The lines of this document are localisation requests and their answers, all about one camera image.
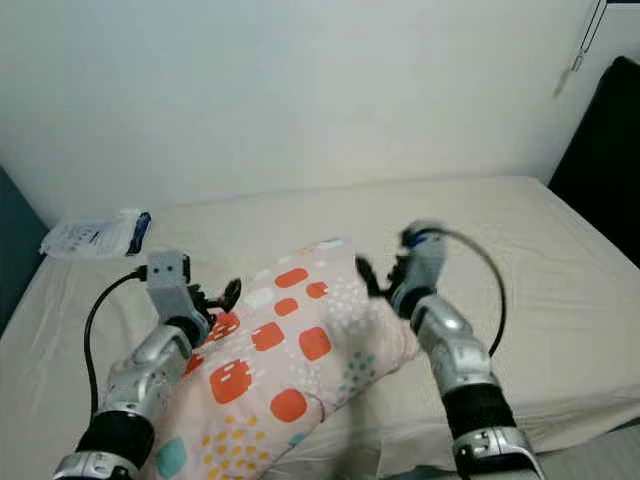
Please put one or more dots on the beige mattress bed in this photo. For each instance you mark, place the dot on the beige mattress bed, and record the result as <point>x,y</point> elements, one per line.
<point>560,290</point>

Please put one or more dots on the pink patterned pillow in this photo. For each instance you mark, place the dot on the pink patterned pillow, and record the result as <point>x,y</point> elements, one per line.
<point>290,360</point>

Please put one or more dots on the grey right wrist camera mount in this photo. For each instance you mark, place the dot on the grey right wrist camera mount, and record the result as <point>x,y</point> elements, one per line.
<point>426,258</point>

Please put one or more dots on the white blind wand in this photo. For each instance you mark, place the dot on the white blind wand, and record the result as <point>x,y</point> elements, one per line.
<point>577,62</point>

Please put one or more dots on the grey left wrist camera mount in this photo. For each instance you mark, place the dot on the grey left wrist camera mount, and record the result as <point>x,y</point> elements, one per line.
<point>168,283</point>

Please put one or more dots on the white plastic package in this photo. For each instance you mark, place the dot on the white plastic package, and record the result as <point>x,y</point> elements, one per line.
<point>85,237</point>

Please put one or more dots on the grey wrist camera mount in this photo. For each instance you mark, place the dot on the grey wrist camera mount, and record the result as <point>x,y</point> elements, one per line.
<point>426,258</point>
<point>168,283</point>

